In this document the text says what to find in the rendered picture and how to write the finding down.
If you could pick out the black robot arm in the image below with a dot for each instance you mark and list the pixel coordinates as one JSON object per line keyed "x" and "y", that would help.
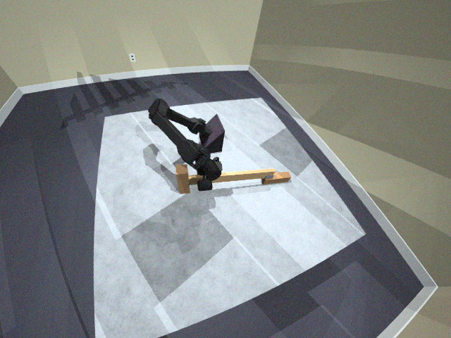
{"x": 161, "y": 114}

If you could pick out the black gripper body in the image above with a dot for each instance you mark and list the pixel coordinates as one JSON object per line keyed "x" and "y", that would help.
{"x": 203, "y": 184}

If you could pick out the long wooden rail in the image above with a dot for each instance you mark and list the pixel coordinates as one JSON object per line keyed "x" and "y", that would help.
{"x": 235, "y": 176}

